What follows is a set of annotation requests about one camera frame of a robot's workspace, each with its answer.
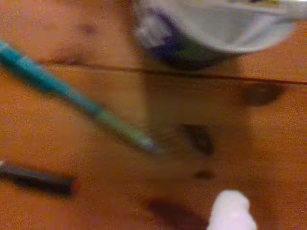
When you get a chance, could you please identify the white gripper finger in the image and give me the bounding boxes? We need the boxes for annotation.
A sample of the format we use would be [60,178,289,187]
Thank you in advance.
[207,189,258,230]

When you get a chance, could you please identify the black pen red ends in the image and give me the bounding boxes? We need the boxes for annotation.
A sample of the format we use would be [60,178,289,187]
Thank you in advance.
[0,160,74,196]

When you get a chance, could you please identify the white mug blue green pattern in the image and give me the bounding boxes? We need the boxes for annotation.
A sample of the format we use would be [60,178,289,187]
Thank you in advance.
[131,0,307,70]

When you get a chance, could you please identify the teal green pen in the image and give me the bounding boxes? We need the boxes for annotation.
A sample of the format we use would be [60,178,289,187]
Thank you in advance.
[0,40,162,154]

